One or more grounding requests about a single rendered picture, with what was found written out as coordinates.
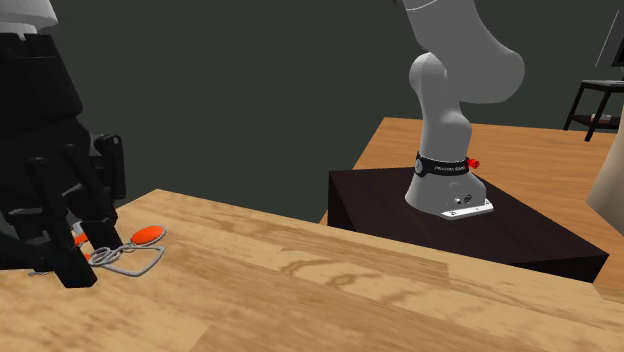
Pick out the dark robot stand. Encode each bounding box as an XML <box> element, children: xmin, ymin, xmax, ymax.
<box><xmin>326</xmin><ymin>167</ymin><xmax>611</xmax><ymax>284</ymax></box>

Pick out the beige curved furniture piece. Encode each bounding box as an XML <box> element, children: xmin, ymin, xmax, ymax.
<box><xmin>585</xmin><ymin>104</ymin><xmax>624</xmax><ymax>224</ymax></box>

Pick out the orange and silver wire tool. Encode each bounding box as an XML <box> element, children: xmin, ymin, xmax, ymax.
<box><xmin>28</xmin><ymin>221</ymin><xmax>167</xmax><ymax>279</ymax></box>

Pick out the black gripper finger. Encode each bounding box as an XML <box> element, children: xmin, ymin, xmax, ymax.
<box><xmin>63</xmin><ymin>133</ymin><xmax>127</xmax><ymax>252</ymax></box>
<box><xmin>25</xmin><ymin>154</ymin><xmax>98</xmax><ymax>289</ymax></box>

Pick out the black side table with monitor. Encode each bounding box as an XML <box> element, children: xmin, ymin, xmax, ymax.
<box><xmin>562</xmin><ymin>19</ymin><xmax>624</xmax><ymax>144</ymax></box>

